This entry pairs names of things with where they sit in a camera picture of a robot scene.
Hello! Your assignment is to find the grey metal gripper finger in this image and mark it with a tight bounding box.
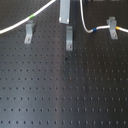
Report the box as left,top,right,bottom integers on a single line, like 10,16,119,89
59,0,70,24

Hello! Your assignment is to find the white cable with coloured marks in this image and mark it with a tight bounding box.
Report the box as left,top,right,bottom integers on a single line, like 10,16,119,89
0,0,128,35

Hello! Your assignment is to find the middle grey cable clip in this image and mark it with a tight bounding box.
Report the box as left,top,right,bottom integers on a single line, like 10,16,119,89
66,26,73,51

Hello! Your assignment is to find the grey cable clip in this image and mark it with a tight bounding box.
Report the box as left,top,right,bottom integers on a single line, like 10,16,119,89
24,20,35,44
107,17,118,40
66,26,73,51

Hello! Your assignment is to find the left grey cable clip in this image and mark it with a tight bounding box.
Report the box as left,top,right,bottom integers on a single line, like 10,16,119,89
24,20,35,44

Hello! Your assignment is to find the right grey cable clip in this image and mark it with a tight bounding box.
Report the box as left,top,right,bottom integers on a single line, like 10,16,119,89
107,17,118,40

